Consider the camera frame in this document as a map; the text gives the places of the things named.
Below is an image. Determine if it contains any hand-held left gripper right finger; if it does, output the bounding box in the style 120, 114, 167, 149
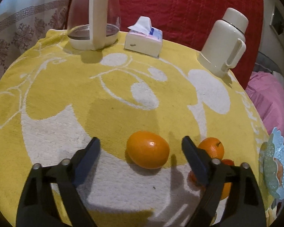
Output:
181, 136, 268, 227

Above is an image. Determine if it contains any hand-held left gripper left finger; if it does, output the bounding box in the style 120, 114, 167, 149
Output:
15, 137, 101, 227

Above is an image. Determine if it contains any small orange with stem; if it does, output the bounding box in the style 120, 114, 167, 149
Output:
198, 137, 225, 160

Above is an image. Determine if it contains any large orange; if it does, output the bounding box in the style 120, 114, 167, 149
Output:
126, 131, 169, 170

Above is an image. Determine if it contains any light blue plastic basket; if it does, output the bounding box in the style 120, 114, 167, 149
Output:
258, 127, 284, 200

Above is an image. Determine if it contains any yellow and white towel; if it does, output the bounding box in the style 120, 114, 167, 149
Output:
0, 29, 272, 227

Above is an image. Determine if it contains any pink blanket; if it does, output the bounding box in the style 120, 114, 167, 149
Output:
245, 71, 284, 142

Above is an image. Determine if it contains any white pillow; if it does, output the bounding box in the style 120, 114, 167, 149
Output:
272, 71, 284, 88

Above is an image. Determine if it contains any grey headboard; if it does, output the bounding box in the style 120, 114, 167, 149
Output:
253, 52, 283, 76

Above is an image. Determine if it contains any cream thermos flask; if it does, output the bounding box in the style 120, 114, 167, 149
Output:
198, 8, 249, 78

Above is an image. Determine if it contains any pink and white tissue box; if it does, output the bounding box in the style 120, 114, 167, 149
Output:
124, 16, 163, 58

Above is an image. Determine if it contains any patterned beige curtain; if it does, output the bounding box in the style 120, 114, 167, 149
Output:
0, 0, 74, 93

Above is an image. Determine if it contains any red quilt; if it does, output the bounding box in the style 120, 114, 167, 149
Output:
71, 0, 264, 90

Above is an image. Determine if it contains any framed wall picture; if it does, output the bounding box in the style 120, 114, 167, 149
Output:
270, 6, 284, 54

